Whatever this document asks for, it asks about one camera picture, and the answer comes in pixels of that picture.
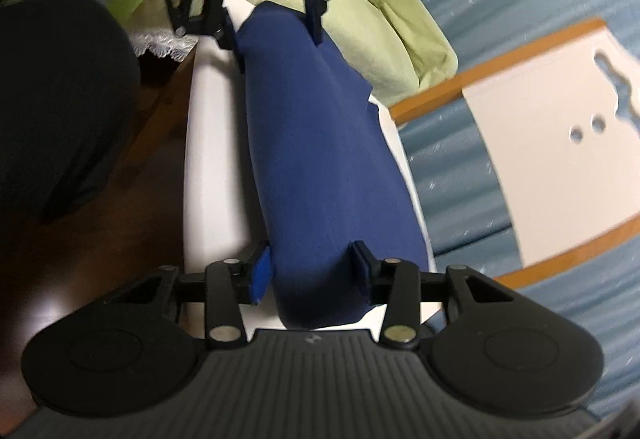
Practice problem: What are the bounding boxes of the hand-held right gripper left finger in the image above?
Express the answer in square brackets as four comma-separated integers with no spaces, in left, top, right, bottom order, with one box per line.
[105,241,273,347]

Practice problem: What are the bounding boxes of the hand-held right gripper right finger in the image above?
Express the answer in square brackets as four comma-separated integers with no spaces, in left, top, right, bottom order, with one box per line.
[350,240,516,350]

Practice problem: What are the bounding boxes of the navy blue pants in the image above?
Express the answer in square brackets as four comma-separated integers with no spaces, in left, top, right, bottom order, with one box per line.
[235,1,430,331]

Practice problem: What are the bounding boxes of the green covered sofa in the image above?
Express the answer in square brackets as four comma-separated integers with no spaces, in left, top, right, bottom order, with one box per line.
[192,0,460,106]

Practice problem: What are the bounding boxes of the white lace cloth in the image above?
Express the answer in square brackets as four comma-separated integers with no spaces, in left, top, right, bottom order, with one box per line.
[132,31,199,61]

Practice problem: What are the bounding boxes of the white side table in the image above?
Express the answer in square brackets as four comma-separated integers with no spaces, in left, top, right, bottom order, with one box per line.
[182,0,442,335]

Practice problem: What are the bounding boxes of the person's dark trouser leg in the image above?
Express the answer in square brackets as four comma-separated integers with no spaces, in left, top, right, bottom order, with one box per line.
[0,0,143,222]

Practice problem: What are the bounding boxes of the white wooden framed chair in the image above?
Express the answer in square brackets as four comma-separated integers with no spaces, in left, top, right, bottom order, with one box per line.
[390,18,640,291]

